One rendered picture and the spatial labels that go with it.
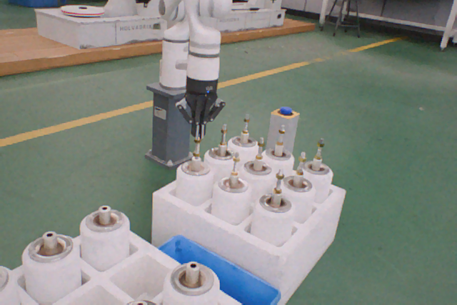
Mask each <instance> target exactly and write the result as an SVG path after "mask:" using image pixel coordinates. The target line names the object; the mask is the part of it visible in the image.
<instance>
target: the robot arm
mask: <svg viewBox="0 0 457 305"><path fill-rule="evenodd" d="M231 8H232V0H159V7H158V10H159V15H160V17H161V18H162V19H165V20H169V21H176V24H175V25H174V26H173V27H171V28H170V29H167V30H165V31H164V32H163V41H162V59H161V60H160V73H159V85H160V86H161V87H162V88H164V89H168V90H183V89H186V93H185V95H184V99H183V100H181V101H180V102H175V103H174V105H175V106H176V108H177V110H178V111H179V113H180V114H182V116H183V117H184V118H185V120H187V122H189V124H191V135H192V136H193V138H194V139H199V134H200V139H203V138H204V136H205V133H206V123H207V122H209V121H213V120H214V119H215V118H216V117H217V116H218V114H219V113H220V111H221V110H222V108H223V107H224V106H225V105H226V102H223V101H222V100H221V99H219V98H218V95H217V88H218V79H219V50H220V43H221V34H220V31H219V30H217V29H214V28H212V27H209V26H206V25H205V24H203V22H202V21H201V17H200V16H207V17H214V18H223V17H226V16H227V15H228V14H229V13H230V11H231ZM189 35H190V41H189ZM188 52H189V57H188ZM186 103H187V104H188V105H189V107H190V109H191V117H190V116H189V115H188V113H187V112H186V110H185V109H186ZM212 106H213V107H212ZM211 107H212V108H211ZM209 109H211V110H210V111H209Z"/></svg>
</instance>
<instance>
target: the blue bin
mask: <svg viewBox="0 0 457 305"><path fill-rule="evenodd" d="M157 249H158V250H160V251H162V252H163V253H165V254H167V256H169V257H171V258H172V259H173V260H175V261H177V262H178V263H180V264H185V263H189V262H192V261H194V262H197V263H199V264H203V265H204V266H207V267H209V268H210V269H211V270H212V271H213V272H214V273H215V275H217V277H218V279H219V290H221V291H222V292H224V293H225V294H227V295H229V296H230V297H232V298H233V299H234V300H235V301H237V302H238V303H241V304H243V305H277V303H278V302H279V301H280V298H281V292H280V290H279V289H277V288H276V287H274V286H272V285H271V284H270V283H267V282H266V281H264V280H262V279H260V278H258V277H257V276H254V275H253V274H250V273H248V272H247V271H245V270H243V269H242V268H241V267H240V266H237V265H235V264H233V263H231V262H230V261H228V260H226V259H223V258H221V257H220V256H218V255H216V254H215V253H214V252H212V251H209V250H208V249H206V248H204V247H202V246H201V245H199V244H197V243H196V242H193V241H191V240H190V239H189V238H187V237H185V236H183V235H180V234H177V235H175V236H173V237H171V238H170V239H169V240H168V241H167V242H165V243H163V244H162V245H160V246H159V247H158V248H157Z"/></svg>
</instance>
